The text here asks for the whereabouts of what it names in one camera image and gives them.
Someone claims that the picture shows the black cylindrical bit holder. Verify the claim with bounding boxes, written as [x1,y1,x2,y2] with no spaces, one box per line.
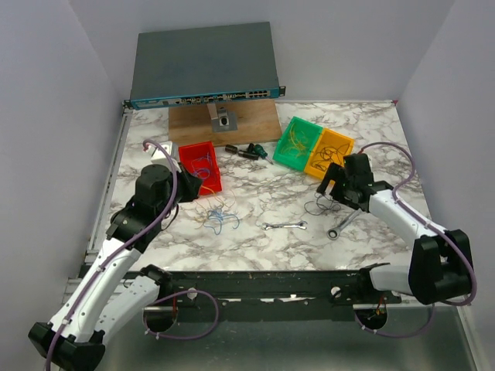
[237,150,259,161]

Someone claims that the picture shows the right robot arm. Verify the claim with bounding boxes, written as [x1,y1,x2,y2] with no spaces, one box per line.
[317,153,475,305]

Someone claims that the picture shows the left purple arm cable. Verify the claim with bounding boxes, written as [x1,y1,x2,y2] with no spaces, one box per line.
[44,139,221,371]

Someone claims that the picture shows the ratchet wrench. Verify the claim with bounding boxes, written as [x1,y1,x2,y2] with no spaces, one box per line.
[326,209,362,240]

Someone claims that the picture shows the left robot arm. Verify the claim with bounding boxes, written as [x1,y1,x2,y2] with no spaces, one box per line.
[28,165,203,370]

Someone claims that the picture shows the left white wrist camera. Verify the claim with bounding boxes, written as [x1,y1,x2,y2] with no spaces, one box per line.
[149,141,182,171]

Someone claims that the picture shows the blue purple wires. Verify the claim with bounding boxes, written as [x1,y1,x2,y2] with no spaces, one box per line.
[193,189,241,237]

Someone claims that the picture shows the green handled screwdriver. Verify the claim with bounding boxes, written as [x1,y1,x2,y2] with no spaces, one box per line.
[247,143,273,165]

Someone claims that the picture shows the green plastic bin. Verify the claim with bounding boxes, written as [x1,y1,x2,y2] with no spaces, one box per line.
[273,117,323,172]

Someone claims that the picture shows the black metal socket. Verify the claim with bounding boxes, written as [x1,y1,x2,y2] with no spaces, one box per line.
[224,145,238,154]

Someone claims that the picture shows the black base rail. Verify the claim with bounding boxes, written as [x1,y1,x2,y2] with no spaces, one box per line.
[125,265,401,323]

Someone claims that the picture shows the grey metal bracket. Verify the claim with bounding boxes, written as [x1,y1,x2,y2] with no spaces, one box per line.
[207,104,237,133]

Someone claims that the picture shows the yellow plastic bin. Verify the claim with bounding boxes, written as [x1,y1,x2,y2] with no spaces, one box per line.
[304,128,354,179]

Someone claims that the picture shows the grey network switch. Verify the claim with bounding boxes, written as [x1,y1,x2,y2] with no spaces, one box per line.
[127,22,286,110]

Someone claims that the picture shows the wooden board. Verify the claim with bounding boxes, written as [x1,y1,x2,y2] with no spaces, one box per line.
[169,99,282,147]

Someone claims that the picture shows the red plastic bin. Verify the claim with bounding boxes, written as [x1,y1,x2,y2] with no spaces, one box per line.
[179,141,223,196]

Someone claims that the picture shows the small open-end wrench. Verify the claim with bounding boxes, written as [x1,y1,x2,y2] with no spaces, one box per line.
[261,220,307,230]

